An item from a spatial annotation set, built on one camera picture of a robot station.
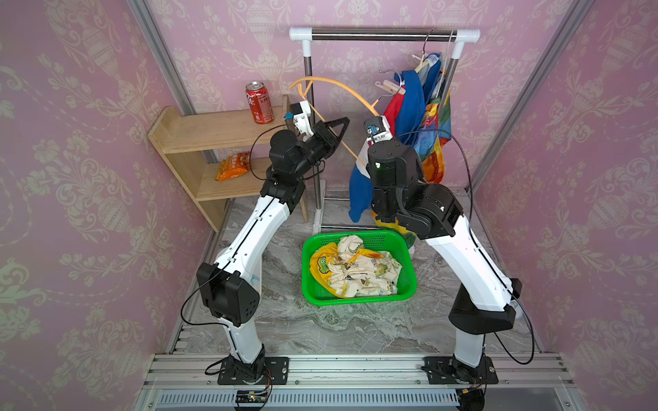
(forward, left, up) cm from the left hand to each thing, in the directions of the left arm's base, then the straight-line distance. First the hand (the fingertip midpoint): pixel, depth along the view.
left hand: (352, 122), depth 62 cm
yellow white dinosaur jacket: (-15, -2, -47) cm, 49 cm away
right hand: (-10, -11, -1) cm, 15 cm away
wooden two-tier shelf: (+21, +18, -52) cm, 59 cm away
